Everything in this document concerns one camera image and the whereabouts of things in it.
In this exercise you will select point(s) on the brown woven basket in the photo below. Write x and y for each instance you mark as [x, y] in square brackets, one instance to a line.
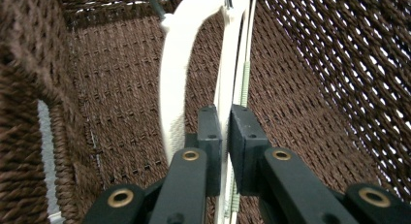
[122, 98]

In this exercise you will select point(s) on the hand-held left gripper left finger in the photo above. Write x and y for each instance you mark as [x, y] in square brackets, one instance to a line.
[210, 146]

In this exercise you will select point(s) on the beige plastic clothes hanger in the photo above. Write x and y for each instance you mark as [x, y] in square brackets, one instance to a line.
[176, 72]
[230, 62]

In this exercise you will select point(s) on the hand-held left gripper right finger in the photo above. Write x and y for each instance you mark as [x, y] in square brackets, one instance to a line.
[247, 153]

